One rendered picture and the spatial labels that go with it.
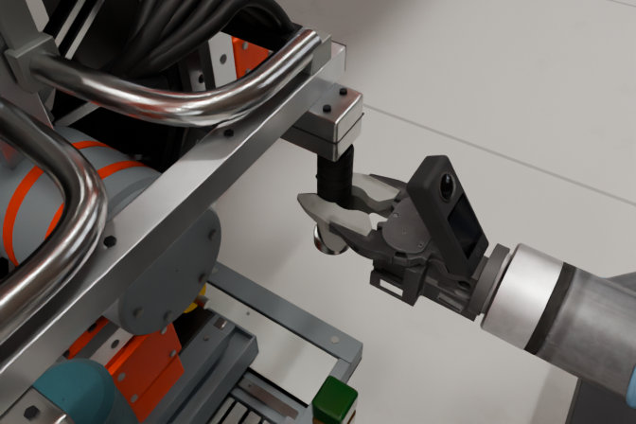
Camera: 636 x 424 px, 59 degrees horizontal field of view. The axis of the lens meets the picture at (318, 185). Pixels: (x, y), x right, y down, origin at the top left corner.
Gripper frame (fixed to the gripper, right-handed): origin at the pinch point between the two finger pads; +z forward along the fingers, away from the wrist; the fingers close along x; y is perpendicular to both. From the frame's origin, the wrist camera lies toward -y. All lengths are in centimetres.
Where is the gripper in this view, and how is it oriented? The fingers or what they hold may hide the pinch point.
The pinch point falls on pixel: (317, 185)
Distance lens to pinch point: 59.6
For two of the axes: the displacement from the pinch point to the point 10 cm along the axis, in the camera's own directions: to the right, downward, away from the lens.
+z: -8.4, -3.9, 3.7
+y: 0.0, 6.8, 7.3
